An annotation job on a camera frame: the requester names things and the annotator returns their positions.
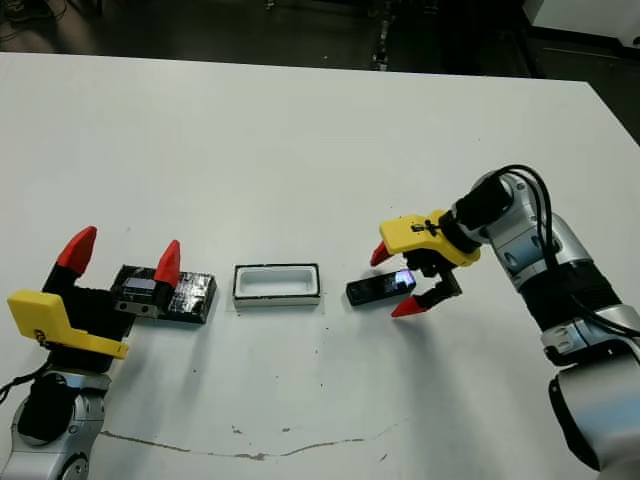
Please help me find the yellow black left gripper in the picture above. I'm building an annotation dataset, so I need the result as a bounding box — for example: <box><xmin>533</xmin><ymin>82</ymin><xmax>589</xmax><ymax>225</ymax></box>
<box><xmin>7</xmin><ymin>225</ymin><xmax>181</xmax><ymax>374</ymax></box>

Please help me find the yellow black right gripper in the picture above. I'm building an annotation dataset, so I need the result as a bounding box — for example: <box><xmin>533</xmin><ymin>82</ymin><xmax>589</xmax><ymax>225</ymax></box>
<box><xmin>369</xmin><ymin>209</ymin><xmax>482</xmax><ymax>320</ymax></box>

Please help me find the slim black camera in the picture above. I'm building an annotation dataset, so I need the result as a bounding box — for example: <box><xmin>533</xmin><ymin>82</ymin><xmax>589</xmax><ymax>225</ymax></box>
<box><xmin>346</xmin><ymin>268</ymin><xmax>417</xmax><ymax>307</ymax></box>

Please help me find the black taped box lid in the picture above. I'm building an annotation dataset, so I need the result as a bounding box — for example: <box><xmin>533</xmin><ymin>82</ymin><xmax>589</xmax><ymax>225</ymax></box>
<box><xmin>110</xmin><ymin>264</ymin><xmax>220</xmax><ymax>326</ymax></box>

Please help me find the white camera box base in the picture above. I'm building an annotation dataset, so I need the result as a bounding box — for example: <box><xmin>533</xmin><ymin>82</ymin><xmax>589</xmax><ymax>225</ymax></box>
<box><xmin>233</xmin><ymin>260</ymin><xmax>322</xmax><ymax>307</ymax></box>

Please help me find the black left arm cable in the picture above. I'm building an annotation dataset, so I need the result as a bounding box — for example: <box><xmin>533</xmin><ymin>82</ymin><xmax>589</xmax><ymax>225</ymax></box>
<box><xmin>0</xmin><ymin>369</ymin><xmax>49</xmax><ymax>406</ymax></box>

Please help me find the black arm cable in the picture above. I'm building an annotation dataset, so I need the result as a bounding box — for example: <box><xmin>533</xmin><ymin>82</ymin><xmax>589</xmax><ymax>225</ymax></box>
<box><xmin>0</xmin><ymin>369</ymin><xmax>49</xmax><ymax>406</ymax></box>
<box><xmin>492</xmin><ymin>163</ymin><xmax>640</xmax><ymax>341</ymax></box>

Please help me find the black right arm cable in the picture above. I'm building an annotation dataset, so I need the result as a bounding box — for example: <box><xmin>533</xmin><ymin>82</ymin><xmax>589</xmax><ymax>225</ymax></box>
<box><xmin>492</xmin><ymin>163</ymin><xmax>640</xmax><ymax>341</ymax></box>

